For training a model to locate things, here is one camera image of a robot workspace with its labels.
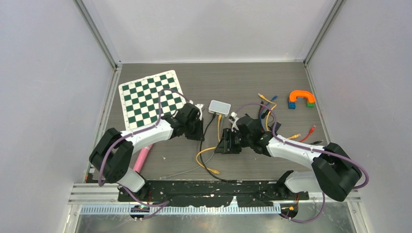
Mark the green white chessboard mat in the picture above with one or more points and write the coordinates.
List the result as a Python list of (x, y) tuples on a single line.
[(140, 99)]

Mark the orange arch toy block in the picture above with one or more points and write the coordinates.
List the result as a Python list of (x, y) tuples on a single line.
[(310, 98)]

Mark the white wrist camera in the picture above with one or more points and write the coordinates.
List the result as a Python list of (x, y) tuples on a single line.
[(201, 108), (233, 118)]

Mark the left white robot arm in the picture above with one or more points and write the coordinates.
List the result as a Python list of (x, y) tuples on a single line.
[(112, 155)]

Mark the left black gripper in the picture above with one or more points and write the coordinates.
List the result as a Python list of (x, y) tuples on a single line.
[(196, 118)]

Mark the black network switch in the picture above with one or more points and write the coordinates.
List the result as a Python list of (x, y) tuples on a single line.
[(275, 127)]

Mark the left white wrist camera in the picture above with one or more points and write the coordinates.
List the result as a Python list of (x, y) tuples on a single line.
[(201, 108)]

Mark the aluminium frame rail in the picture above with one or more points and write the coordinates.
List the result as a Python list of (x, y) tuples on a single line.
[(88, 193)]

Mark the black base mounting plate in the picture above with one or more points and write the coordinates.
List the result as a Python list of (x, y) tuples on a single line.
[(198, 193)]

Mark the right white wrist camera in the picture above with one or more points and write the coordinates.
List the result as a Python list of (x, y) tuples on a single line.
[(233, 118)]

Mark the green toy block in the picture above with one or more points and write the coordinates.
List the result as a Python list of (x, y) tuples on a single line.
[(310, 104)]

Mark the white router box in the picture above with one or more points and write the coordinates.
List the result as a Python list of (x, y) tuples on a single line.
[(219, 108)]

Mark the blue toy block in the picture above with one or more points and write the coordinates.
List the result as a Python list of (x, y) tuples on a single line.
[(291, 103)]

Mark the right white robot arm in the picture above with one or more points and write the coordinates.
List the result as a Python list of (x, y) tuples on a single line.
[(331, 170)]

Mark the pink marker pen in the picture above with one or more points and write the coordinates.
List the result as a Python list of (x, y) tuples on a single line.
[(142, 158)]

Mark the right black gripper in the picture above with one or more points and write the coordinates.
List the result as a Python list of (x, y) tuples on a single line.
[(225, 147)]

